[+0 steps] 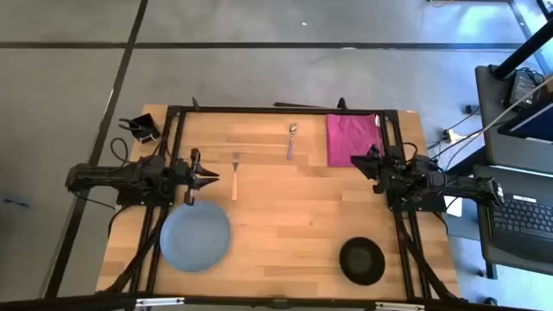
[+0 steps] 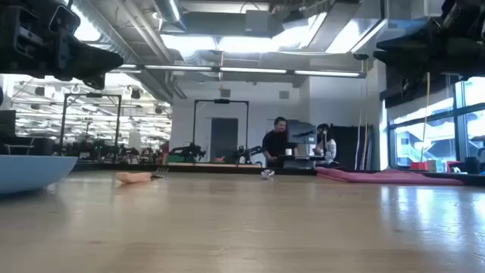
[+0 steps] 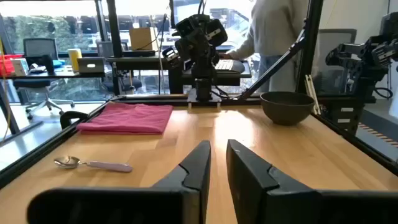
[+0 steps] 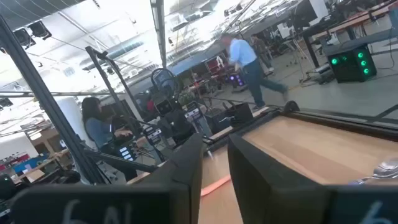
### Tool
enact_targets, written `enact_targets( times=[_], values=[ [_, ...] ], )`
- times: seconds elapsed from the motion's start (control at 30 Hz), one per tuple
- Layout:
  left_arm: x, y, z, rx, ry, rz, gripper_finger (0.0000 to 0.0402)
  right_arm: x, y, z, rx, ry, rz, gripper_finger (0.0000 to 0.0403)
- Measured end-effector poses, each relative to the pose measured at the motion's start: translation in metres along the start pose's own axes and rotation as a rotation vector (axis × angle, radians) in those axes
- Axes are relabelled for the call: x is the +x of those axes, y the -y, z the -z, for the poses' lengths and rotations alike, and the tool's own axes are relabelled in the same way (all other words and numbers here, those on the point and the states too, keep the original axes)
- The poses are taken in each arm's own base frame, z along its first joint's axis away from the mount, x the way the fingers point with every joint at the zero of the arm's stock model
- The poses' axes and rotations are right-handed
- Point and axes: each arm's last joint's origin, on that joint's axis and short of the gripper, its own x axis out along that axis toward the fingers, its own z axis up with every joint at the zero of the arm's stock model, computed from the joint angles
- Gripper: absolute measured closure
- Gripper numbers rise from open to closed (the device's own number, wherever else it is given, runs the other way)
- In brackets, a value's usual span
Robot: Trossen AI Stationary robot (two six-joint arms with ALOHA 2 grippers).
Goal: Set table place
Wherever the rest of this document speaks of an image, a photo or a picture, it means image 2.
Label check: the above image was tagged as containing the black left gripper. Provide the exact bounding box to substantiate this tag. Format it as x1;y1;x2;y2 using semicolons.
0;0;125;91

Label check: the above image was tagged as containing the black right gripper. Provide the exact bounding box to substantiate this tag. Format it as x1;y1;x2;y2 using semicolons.
373;0;485;77

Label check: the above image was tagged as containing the fork with peach handle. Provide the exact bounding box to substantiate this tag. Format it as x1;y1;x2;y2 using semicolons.
115;166;171;185

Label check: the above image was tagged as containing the blue wide-rimmed bowl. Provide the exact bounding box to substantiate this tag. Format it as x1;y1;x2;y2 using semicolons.
0;154;79;195

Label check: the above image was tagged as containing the pink cloth napkin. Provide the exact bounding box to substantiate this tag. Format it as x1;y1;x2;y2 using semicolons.
314;166;465;187

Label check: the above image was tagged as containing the person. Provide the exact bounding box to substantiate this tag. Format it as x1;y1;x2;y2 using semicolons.
261;116;299;168
315;123;338;166

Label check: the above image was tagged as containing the grey monitor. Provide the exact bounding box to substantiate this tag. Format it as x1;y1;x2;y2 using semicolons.
286;119;318;146

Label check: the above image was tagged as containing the long ceiling light strip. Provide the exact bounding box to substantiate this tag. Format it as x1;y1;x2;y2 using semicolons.
113;64;367;79

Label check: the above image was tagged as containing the black gantry frame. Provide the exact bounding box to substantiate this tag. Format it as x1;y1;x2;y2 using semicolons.
192;99;250;155
59;93;123;156

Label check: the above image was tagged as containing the black aluminium table frame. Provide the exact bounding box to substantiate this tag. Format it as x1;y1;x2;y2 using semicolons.
71;161;485;187

